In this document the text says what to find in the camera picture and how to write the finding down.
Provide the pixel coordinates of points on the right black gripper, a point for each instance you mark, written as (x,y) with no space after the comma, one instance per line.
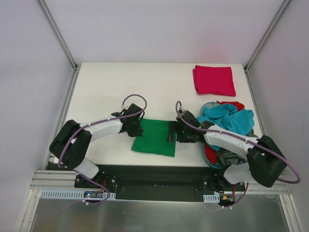
(178,131)

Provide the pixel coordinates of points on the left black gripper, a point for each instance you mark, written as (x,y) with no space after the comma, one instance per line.
(134,129)

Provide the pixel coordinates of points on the green t shirt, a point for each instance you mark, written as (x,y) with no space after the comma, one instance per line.
(154,139)

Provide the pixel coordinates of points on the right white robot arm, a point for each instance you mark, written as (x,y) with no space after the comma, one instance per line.
(264,160)

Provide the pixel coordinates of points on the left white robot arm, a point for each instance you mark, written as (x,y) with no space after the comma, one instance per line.
(71,143)

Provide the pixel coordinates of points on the red t shirt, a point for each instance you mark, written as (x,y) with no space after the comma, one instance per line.
(220,109)

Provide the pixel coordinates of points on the grey t shirt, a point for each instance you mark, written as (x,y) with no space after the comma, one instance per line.
(233,148)

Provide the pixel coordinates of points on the folded pink t shirt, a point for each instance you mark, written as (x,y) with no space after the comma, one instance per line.
(214,80)

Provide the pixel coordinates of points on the turquoise t shirt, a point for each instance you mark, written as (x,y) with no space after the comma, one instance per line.
(241,122)

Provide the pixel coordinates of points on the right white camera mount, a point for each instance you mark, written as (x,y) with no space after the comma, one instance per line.
(181,109)

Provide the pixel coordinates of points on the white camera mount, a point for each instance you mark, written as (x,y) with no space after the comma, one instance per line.
(124,107)
(181,109)

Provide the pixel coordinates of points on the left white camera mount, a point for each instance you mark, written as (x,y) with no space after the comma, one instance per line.
(124,107)

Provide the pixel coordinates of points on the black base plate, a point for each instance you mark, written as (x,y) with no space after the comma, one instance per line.
(160,183)

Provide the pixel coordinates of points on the right white cable duct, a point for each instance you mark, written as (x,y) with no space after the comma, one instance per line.
(215,198)

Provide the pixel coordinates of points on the left aluminium frame post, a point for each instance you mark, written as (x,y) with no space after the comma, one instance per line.
(57,33)

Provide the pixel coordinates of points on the aluminium frame post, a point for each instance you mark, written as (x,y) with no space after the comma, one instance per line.
(269,30)
(57,33)

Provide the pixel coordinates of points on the right aluminium frame post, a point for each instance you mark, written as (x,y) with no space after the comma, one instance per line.
(269,30)

